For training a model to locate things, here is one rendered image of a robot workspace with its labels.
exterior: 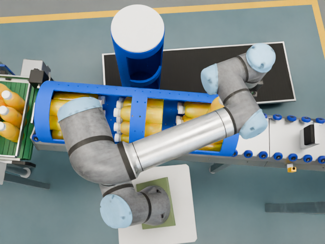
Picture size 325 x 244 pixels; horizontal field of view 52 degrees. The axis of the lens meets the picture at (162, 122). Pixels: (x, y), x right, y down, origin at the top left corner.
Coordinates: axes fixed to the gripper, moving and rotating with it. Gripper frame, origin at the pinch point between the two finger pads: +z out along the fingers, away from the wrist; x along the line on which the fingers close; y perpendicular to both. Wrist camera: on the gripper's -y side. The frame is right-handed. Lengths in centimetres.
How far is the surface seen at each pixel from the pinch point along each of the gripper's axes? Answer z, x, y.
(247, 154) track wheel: 49, -11, 22
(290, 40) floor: 146, 111, 88
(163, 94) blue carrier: 24.9, 8.6, -22.2
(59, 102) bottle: 25, 1, -67
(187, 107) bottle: 31.3, 5.7, -10.5
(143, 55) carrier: 45, 37, -34
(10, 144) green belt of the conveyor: 55, -13, -97
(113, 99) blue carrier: 44, 11, -46
